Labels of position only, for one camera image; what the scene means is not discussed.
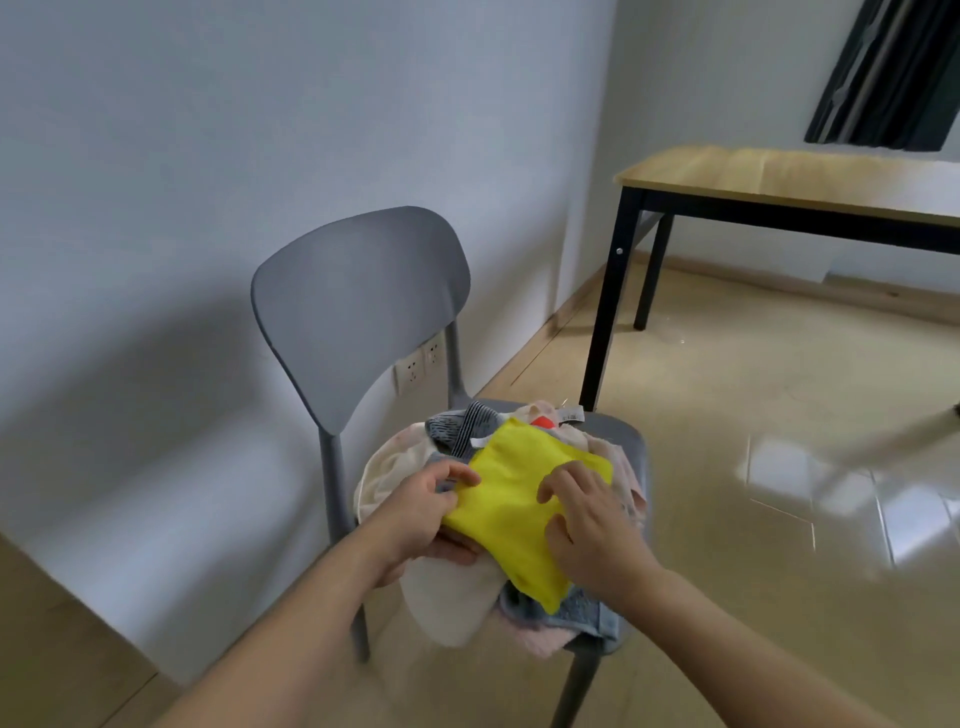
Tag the wooden table with black legs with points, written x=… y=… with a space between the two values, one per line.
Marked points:
x=787 y=176

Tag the tan wooden panel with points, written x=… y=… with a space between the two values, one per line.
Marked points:
x=52 y=645

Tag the wide dark curtain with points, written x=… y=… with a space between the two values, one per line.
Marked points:
x=885 y=75

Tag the cream white garment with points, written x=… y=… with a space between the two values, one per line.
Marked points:
x=450 y=607

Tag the pink towel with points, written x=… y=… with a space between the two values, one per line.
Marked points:
x=619 y=465

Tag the person's left forearm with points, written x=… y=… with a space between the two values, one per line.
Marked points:
x=285 y=660

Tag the white wall socket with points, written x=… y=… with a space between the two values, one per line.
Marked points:
x=409 y=375
x=433 y=354

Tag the person's left hand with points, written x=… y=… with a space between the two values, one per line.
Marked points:
x=409 y=517

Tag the yellow cloth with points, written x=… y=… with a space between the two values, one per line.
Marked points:
x=510 y=502

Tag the grey plastic chair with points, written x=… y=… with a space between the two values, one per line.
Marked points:
x=360 y=300

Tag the person's right hand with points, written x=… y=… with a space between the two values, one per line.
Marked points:
x=600 y=547

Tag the person's right forearm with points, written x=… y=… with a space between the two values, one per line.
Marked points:
x=735 y=667

